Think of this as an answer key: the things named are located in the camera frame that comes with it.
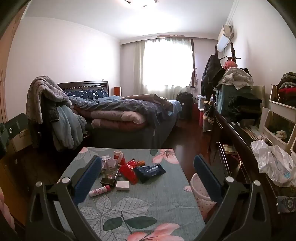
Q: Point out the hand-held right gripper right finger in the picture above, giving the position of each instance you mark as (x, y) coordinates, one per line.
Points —
(207, 176)

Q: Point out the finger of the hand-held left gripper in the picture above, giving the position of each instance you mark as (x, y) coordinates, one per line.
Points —
(16, 126)

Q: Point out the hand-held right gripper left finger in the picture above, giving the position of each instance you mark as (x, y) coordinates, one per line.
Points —
(89, 178)

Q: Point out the pink speckled trash bin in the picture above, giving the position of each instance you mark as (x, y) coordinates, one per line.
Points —
(201, 199)

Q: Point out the red and white paper bag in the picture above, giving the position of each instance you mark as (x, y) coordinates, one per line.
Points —
(118, 156)

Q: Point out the pink tube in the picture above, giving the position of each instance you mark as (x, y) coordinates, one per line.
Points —
(98, 191)

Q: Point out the dark brown rectangular packet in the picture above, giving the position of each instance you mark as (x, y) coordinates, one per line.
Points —
(108, 177)

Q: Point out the crumpled pale wrapper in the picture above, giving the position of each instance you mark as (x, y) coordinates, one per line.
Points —
(108, 162)

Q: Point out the small white box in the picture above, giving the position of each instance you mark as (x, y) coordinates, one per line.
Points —
(122, 185)

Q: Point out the book with pale cover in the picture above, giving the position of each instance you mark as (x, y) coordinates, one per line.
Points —
(229, 149)

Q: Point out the red foil wrapper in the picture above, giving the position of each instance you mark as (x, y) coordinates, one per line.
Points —
(128, 172)

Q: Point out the dark wooden dresser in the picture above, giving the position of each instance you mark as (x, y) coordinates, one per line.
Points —
(240, 148)

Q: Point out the grey fleece blanket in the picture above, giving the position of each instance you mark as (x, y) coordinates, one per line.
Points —
(44, 92)

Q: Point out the light blue robe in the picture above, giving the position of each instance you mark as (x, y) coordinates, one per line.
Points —
(67, 129)

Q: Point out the small colourful candy wrapper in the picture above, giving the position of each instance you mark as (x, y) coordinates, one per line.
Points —
(141, 163)

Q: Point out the dark blue packet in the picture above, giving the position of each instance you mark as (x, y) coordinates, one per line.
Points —
(149, 172)

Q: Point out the red container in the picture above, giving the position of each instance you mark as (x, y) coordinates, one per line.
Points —
(201, 118)

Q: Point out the floral tablecloth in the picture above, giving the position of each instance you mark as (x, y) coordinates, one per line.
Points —
(150, 197)

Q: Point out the black handbag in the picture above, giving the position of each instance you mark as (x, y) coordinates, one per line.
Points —
(209, 113)

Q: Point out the white plastic bag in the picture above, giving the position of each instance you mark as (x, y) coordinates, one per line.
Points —
(270, 162)

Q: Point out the folded pink quilt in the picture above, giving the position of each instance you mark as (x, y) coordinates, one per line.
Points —
(115, 118)

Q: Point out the bed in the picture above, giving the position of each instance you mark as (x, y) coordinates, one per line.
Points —
(138, 134)

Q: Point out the black suitcase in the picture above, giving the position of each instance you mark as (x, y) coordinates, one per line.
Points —
(185, 105)

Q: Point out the clear plastic jug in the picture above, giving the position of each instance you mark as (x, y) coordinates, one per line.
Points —
(201, 102)

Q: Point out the white storage bin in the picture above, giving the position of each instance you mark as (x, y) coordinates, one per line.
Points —
(266, 125)
(277, 104)
(293, 148)

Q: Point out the teal storage box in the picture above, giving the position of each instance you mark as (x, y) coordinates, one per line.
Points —
(223, 99)

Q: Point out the blue grey duvet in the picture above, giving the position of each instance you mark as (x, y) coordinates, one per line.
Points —
(120, 106)

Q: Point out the person's pink clothing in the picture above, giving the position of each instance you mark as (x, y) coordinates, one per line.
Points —
(4, 204)

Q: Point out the stack of dark folded clothes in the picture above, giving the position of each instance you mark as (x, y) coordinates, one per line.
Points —
(246, 104)

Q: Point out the dark wooden headboard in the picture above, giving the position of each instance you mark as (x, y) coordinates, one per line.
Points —
(87, 84)

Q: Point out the blue star pillow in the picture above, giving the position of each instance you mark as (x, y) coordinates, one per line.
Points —
(92, 93)

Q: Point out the colourful printed sheet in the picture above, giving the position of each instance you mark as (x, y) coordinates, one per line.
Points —
(286, 204)

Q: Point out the white crumpled cloth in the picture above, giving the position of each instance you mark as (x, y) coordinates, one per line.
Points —
(282, 134)

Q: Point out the orange red box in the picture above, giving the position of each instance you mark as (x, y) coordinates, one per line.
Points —
(117, 91)

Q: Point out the brown blanket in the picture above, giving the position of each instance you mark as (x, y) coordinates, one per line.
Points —
(148, 98)

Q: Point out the black coat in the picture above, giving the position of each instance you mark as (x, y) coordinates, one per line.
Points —
(211, 74)

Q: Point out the pile of white clothes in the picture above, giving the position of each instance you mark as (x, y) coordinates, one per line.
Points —
(235, 77)

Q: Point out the pink cloth item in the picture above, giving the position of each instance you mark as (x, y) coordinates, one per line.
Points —
(230, 64)

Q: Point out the stack of red grey clothes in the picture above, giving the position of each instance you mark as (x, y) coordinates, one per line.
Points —
(288, 90)

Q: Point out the sheer white curtain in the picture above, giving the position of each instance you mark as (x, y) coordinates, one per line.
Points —
(138, 67)

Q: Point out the wooden coat rack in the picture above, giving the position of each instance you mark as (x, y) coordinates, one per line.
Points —
(232, 49)

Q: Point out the white air conditioner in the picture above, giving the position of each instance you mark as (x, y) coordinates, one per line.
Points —
(224, 41)

